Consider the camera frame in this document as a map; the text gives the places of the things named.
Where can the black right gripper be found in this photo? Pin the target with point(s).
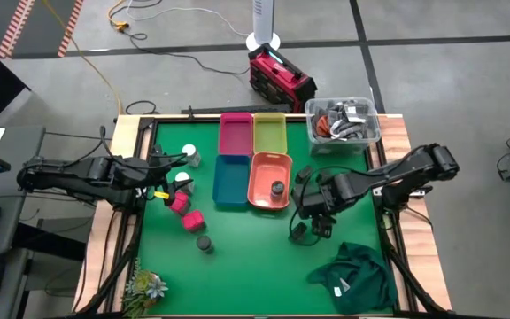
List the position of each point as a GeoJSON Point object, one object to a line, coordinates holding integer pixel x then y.
{"type": "Point", "coordinates": [321, 199]}

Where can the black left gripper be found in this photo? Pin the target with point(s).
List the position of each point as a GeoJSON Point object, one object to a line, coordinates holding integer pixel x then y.
{"type": "Point", "coordinates": [157, 173]}

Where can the white-lid seasoning jar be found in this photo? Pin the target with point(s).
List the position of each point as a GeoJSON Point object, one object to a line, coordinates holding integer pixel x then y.
{"type": "Point", "coordinates": [189, 150]}
{"type": "Point", "coordinates": [181, 176]}

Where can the black-lid jar with blue sticker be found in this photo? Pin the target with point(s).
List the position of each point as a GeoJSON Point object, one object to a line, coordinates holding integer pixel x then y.
{"type": "Point", "coordinates": [203, 243]}

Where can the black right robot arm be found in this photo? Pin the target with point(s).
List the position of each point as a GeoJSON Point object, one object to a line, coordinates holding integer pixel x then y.
{"type": "Point", "coordinates": [414, 164]}

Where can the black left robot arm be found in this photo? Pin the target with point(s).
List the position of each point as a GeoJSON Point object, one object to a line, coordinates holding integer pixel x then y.
{"type": "Point", "coordinates": [104, 175]}

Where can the blue plastic bin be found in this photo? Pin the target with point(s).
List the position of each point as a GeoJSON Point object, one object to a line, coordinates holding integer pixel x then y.
{"type": "Point", "coordinates": [232, 179]}

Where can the black-lid pepper jar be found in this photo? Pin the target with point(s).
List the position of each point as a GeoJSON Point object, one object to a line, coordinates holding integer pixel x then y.
{"type": "Point", "coordinates": [277, 187]}

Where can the dark green cloth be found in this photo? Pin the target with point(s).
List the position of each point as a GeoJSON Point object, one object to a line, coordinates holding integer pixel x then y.
{"type": "Point", "coordinates": [361, 274]}

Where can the pink plastic bin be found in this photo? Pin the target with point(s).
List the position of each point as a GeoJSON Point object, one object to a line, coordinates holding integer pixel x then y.
{"type": "Point", "coordinates": [236, 133]}

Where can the green table mat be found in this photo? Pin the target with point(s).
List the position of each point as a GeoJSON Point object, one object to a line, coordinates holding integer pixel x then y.
{"type": "Point", "coordinates": [255, 266]}

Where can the orange plastic bin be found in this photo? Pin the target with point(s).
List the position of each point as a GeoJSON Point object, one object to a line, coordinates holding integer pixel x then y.
{"type": "Point", "coordinates": [261, 177]}

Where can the yellow-green plastic bin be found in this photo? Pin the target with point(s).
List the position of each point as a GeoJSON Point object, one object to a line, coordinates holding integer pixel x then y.
{"type": "Point", "coordinates": [270, 133]}

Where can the clear plastic storage container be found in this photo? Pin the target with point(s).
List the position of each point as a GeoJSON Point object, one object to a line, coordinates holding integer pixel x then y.
{"type": "Point", "coordinates": [343, 122]}

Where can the artificial succulent plant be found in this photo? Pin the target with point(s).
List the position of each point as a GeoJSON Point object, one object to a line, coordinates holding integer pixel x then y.
{"type": "Point", "coordinates": [149, 288]}

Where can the red toolbox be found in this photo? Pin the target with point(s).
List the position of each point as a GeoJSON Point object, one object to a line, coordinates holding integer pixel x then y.
{"type": "Point", "coordinates": [281, 75]}

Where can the white tower fan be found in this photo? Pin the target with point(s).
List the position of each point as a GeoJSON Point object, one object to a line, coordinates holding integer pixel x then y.
{"type": "Point", "coordinates": [264, 17]}

